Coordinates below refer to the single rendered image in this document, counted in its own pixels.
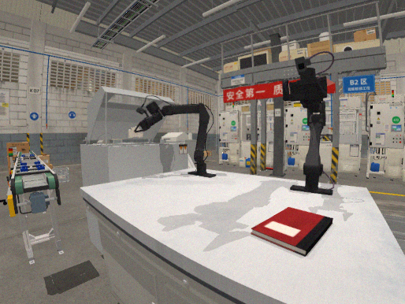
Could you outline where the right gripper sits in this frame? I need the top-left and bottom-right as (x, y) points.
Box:
(134, 109), (156, 132)

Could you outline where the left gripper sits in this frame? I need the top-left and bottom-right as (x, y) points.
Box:
(282, 69), (327, 102)

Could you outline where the white factory wall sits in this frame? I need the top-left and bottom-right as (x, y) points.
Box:
(0, 10), (128, 180)

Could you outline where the red notebook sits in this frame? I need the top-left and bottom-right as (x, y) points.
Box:
(251, 207), (333, 257)

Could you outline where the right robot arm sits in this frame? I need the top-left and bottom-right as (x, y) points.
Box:
(146, 102), (216, 178)

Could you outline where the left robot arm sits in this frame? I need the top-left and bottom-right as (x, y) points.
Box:
(290, 57), (333, 195)

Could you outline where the beige four-pole surge protector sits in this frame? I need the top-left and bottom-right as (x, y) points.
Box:
(128, 127), (143, 138)

